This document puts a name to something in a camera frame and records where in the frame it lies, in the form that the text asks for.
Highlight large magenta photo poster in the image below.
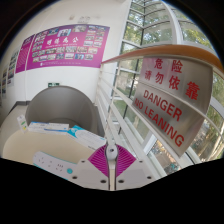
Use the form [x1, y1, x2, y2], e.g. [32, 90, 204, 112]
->
[25, 23, 111, 71]

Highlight white railing with wooden handrail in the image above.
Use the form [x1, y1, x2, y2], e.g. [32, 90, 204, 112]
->
[94, 44, 224, 182]

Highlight narrow magenta text poster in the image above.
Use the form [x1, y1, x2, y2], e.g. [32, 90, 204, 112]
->
[14, 33, 36, 75]

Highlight small white and green box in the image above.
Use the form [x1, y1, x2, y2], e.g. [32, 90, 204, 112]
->
[16, 113, 29, 134]

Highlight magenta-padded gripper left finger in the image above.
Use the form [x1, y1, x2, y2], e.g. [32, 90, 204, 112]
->
[67, 145, 111, 191]

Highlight long flat white blue box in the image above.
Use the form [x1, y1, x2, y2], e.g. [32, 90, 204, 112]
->
[26, 121, 71, 136]

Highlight white-framed glass window wall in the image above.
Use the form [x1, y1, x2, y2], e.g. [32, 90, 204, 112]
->
[117, 0, 224, 176]

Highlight green exit sign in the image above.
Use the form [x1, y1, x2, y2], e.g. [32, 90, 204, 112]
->
[47, 81, 61, 89]

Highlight white photo board poster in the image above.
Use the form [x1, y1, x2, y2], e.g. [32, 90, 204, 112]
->
[6, 49, 20, 88]

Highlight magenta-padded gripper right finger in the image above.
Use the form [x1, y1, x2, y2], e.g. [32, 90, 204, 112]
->
[114, 144, 158, 191]

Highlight grey round-backed chair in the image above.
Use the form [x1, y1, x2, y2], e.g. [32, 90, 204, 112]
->
[24, 85, 105, 138]

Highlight silver red-lettered danger sign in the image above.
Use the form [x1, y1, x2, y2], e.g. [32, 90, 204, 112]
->
[131, 55, 215, 158]

